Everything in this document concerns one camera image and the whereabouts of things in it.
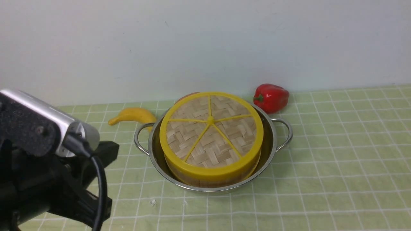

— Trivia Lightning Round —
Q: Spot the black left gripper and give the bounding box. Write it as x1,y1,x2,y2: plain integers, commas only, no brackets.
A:
1,141,113,229

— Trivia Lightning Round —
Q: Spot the yellow rimmed bamboo steamer basket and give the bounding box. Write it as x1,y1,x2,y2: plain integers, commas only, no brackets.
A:
164,148,262,188

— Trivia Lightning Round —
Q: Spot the woven bamboo steamer lid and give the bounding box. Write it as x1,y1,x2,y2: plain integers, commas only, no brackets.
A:
159,91,264,179

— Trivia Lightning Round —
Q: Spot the stainless steel pot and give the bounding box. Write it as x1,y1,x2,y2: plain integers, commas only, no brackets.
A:
134,103,293,193

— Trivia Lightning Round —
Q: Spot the yellow banana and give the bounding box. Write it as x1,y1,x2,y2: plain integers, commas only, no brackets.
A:
108,107,157,126

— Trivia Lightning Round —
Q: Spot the orange sweet potato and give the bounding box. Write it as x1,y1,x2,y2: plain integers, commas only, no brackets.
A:
175,92,199,104

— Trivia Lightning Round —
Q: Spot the red bell pepper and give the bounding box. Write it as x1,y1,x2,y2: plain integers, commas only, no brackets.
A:
253,83,290,114

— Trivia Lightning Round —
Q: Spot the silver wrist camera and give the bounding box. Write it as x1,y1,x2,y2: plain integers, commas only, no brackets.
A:
1,89,100,158

